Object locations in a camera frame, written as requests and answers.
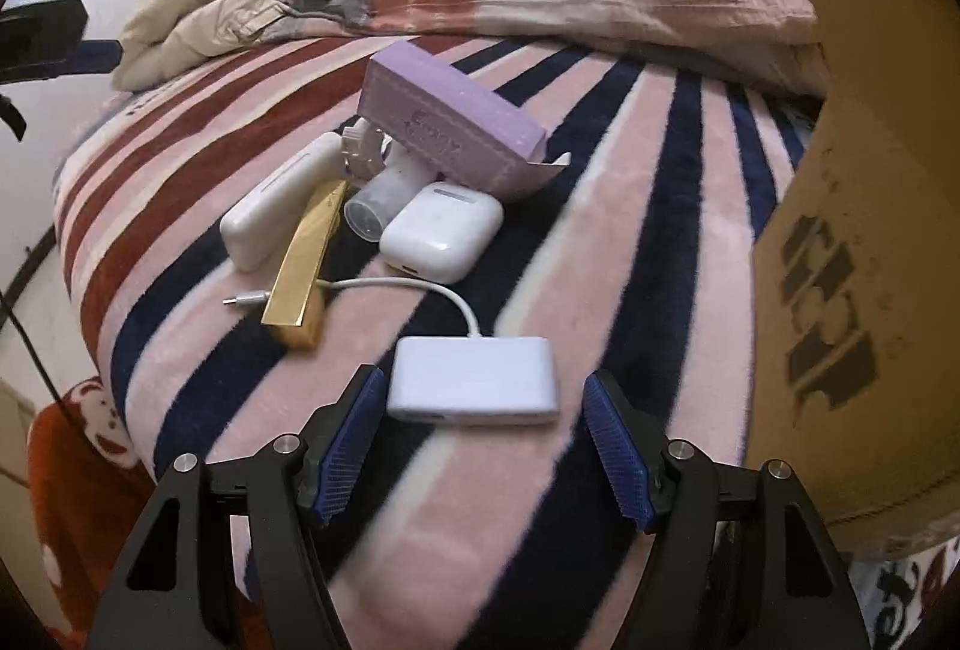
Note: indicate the white oblong case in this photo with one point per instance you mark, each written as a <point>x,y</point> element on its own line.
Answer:
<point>267,216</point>

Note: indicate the purple cardboard box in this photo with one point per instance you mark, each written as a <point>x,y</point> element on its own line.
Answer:
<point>471,135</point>

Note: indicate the white spray bottle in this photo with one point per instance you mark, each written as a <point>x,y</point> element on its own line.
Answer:
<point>376,204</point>

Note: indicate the gold rectangular bar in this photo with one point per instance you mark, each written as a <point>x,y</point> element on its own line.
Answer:
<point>295,307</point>

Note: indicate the cream fluffy blanket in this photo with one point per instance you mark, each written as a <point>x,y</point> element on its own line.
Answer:
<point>165,38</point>

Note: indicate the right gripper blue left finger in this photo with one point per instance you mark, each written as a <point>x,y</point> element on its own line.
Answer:
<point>338,438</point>

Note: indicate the white earbuds charging case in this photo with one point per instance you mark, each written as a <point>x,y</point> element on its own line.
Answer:
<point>441,233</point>

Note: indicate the white usb hub adapter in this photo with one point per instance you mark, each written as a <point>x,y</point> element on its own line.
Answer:
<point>470,380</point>

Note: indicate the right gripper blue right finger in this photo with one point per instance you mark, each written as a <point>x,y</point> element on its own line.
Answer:
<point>630,444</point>

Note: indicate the brown cardboard box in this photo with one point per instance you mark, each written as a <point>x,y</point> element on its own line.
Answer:
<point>856,286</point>

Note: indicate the striped fleece blanket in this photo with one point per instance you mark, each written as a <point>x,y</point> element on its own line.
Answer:
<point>636,259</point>

